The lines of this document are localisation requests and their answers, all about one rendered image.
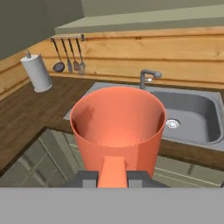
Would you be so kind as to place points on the pale green wall cupboard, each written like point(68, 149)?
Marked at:
point(140, 18)

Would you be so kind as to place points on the grey hanging spoon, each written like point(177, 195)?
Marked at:
point(75, 61)

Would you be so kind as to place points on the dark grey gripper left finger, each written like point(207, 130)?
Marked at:
point(87, 178)

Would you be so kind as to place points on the dark hanging ladle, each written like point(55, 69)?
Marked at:
point(58, 66)

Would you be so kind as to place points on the white paper towel roll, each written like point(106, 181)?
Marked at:
point(36, 73)

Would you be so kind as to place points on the grey tap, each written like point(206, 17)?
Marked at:
point(145, 76)

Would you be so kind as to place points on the wooden utensil rail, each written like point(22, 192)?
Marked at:
point(66, 36)

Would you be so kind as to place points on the grey sink basin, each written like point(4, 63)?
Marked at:
point(192, 116)

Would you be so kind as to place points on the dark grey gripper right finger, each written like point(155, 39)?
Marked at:
point(139, 178)

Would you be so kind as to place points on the grey hanging spatula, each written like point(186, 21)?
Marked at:
point(68, 62)

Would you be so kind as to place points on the grey hanging whisk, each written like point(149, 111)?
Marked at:
point(81, 64)

